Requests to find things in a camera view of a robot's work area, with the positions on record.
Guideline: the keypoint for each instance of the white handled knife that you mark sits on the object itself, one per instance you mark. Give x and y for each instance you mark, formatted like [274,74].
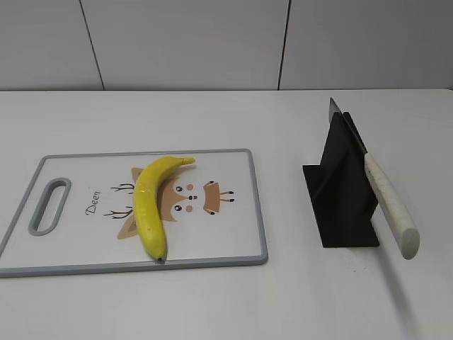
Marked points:
[405,232]

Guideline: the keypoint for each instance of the yellow plastic banana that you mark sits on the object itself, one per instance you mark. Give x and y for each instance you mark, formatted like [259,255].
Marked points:
[147,215]

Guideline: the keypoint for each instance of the white deer cutting board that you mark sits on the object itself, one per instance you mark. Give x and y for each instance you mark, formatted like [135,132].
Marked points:
[76,215]

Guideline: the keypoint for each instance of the black knife stand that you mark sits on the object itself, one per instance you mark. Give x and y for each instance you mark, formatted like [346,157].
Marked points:
[341,196]

